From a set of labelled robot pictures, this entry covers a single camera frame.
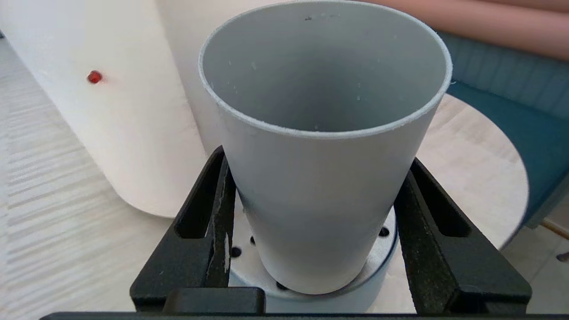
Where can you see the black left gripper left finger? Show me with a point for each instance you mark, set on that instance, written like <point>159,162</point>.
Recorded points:
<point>195,258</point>

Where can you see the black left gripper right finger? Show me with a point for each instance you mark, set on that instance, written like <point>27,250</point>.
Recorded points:
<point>444,266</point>

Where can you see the grey plastic cup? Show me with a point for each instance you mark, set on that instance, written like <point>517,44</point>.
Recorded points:
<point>320,200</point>

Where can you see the large blue round drip tray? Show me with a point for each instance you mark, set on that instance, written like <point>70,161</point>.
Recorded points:
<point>249,271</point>

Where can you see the clear water dispenser white base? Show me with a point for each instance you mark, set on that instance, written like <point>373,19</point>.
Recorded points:
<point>133,133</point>

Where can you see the teal upholstered booth sofa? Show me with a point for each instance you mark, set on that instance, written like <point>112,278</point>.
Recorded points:
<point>511,111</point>

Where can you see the pink tubular bolster cushion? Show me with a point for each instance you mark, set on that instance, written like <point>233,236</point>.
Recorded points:
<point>489,22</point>

